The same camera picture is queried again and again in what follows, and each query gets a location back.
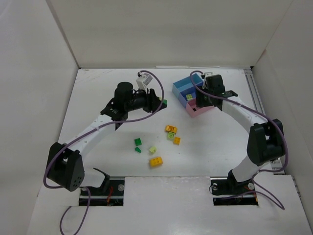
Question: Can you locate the purple cable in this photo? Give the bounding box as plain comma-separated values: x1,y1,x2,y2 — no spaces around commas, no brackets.
189,70,288,211
43,70,165,235

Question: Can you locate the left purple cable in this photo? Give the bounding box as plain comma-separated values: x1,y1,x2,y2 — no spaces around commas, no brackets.
43,70,165,235

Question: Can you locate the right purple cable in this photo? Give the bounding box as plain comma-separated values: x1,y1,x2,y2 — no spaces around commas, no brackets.
189,70,288,211

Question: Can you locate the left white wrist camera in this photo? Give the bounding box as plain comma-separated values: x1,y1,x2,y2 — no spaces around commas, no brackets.
136,73,153,91

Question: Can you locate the aluminium rail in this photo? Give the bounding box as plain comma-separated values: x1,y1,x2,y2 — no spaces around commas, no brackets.
244,69,278,157

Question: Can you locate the dark blue container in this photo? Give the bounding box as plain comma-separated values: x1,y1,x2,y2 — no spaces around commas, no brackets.
179,87,196,108

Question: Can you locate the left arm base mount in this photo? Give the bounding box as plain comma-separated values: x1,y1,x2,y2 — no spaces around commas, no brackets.
78,168,125,207

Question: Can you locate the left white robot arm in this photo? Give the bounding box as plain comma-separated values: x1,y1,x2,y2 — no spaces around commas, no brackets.
43,82,167,191

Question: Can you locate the pale green small lego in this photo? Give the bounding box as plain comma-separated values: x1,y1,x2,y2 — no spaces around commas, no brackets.
149,146,157,155

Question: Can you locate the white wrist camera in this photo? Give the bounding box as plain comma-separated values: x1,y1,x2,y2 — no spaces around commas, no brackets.
136,73,153,91
201,72,213,89

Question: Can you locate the light blue container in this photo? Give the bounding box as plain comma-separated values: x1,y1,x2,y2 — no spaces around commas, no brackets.
172,74,203,98

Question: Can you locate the small dark green lego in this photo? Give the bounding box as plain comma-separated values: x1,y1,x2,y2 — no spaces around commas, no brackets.
134,138,142,146

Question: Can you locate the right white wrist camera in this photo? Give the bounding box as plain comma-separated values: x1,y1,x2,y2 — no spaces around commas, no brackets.
201,72,213,89

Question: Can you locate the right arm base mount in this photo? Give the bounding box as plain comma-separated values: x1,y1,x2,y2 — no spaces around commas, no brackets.
209,177,258,206

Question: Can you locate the lime green lego brick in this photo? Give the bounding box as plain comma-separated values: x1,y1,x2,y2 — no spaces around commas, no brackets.
167,132,176,141

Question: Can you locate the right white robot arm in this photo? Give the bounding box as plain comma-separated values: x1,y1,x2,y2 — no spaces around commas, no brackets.
196,73,287,195

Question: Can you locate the yellow large lego brick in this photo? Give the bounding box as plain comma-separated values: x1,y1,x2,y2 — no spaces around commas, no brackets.
149,157,163,168

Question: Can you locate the pale green rounded lego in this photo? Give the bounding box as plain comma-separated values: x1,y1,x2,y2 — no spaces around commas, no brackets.
186,94,192,101

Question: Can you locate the small orange lego brick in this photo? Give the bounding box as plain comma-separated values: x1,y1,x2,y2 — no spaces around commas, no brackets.
173,137,181,145

